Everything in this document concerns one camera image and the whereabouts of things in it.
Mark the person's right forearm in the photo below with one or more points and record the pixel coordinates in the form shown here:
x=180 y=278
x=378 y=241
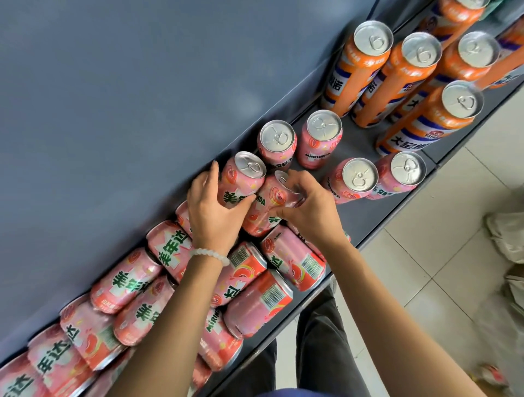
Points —
x=389 y=327

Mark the group of orange cans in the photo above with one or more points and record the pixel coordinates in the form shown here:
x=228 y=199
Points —
x=360 y=61

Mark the pile of pink soda cans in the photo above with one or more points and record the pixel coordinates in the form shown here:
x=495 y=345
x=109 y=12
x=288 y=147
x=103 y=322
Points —
x=135 y=282

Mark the grey metal shelf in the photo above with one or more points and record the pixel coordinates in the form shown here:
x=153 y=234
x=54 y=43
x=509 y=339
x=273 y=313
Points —
x=368 y=212

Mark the person's left forearm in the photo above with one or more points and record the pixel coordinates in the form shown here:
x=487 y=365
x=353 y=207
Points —
x=172 y=339

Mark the pink printed soda can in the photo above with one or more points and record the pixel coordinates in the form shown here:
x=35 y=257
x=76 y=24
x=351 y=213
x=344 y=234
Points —
x=323 y=127
x=266 y=204
x=245 y=169
x=277 y=137

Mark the orange striped soda can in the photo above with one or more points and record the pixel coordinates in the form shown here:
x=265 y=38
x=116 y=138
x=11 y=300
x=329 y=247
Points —
x=430 y=122
x=475 y=53

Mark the person's left hand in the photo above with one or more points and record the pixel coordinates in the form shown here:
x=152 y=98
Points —
x=208 y=223

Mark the person's right hand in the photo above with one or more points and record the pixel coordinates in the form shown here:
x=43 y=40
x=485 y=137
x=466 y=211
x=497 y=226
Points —
x=315 y=216

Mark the navy blue shirt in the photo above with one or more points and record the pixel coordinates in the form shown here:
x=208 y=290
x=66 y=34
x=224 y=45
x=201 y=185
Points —
x=294 y=393

